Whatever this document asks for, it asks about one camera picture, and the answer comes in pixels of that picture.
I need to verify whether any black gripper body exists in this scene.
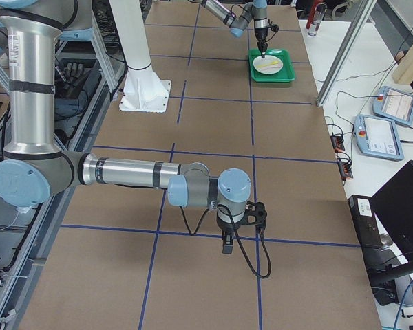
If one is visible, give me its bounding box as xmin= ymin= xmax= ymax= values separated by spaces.
xmin=255 ymin=27 xmax=268 ymax=50
xmin=216 ymin=217 xmax=241 ymax=239

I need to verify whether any white round plate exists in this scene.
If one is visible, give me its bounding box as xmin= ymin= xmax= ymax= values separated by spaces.
xmin=253 ymin=55 xmax=284 ymax=75

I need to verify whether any yellow plastic spoon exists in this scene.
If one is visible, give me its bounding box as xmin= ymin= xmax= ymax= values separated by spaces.
xmin=256 ymin=60 xmax=279 ymax=69

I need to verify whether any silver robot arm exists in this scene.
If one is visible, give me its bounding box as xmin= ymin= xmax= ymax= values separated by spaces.
xmin=191 ymin=0 xmax=278 ymax=58
xmin=0 ymin=1 xmax=255 ymax=253

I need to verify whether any green plastic tray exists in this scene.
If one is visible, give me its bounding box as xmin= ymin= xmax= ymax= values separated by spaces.
xmin=248 ymin=49 xmax=295 ymax=84

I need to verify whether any far orange black adapter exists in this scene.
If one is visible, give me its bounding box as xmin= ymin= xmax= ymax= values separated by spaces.
xmin=330 ymin=124 xmax=345 ymax=152

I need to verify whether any orange black adapter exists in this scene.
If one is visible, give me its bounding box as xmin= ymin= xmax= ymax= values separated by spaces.
xmin=335 ymin=152 xmax=353 ymax=182
xmin=330 ymin=124 xmax=345 ymax=152

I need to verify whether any near orange black adapter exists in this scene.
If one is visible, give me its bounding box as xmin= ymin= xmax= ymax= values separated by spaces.
xmin=335 ymin=152 xmax=353 ymax=182

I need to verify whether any black desktop computer box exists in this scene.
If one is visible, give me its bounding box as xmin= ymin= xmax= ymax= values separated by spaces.
xmin=348 ymin=195 xmax=394 ymax=250

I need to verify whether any far teach pendant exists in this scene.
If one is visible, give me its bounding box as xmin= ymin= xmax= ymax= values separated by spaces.
xmin=372 ymin=86 xmax=413 ymax=127

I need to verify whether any teach pendant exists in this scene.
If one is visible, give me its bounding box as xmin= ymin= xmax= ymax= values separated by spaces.
xmin=354 ymin=114 xmax=404 ymax=161
xmin=372 ymin=86 xmax=413 ymax=127

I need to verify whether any near teach pendant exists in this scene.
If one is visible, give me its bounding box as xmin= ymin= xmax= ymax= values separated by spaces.
xmin=354 ymin=114 xmax=404 ymax=161

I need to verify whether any black monitor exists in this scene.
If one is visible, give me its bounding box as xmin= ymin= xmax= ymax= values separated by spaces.
xmin=370 ymin=160 xmax=413 ymax=285

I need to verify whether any aluminium frame post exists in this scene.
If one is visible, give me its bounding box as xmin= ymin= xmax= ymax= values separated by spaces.
xmin=316 ymin=0 xmax=377 ymax=107

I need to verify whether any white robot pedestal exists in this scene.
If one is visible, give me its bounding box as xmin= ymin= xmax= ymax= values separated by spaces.
xmin=109 ymin=0 xmax=171 ymax=113

